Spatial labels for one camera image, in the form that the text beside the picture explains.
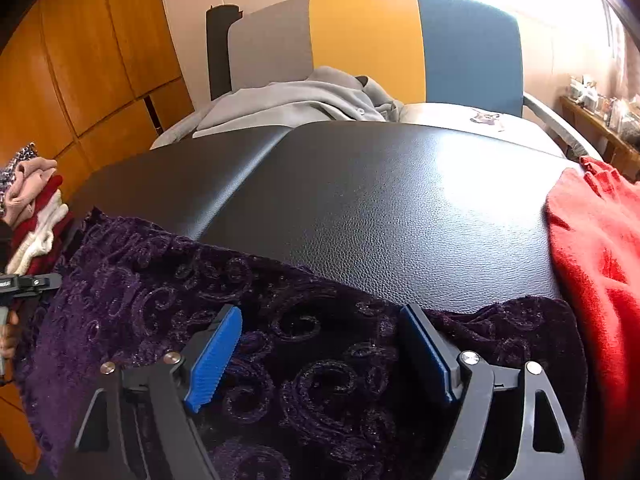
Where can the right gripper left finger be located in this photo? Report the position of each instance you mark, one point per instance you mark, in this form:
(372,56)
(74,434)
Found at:
(138,423)

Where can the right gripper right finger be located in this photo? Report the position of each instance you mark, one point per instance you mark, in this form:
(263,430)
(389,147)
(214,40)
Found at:
(477,414)

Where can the dark purple velvet garment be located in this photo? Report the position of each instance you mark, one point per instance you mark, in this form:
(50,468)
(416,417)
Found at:
(318,386)

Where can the stack of folded clothes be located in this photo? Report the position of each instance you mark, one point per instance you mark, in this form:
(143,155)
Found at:
(34,212)

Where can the person left hand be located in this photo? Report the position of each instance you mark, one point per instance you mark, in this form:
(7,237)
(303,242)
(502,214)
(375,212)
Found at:
(10,336)

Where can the orange wooden wardrobe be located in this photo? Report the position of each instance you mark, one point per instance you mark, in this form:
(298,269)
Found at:
(90,82)

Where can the red fleece garment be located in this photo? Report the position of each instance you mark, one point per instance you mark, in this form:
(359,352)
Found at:
(593,225)

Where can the black leather mat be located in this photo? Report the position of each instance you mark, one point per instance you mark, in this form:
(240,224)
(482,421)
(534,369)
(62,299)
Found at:
(440,218)

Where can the white printed pillow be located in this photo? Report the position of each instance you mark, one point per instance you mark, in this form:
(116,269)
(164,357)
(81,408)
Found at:
(494,125)

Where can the cluttered wooden desk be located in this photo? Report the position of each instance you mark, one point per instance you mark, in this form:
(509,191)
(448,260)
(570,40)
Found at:
(610,125)

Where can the grey hoodie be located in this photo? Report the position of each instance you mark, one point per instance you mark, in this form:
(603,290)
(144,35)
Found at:
(327,94)

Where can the grey yellow blue headboard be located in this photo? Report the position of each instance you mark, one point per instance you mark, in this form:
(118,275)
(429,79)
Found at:
(444,51)

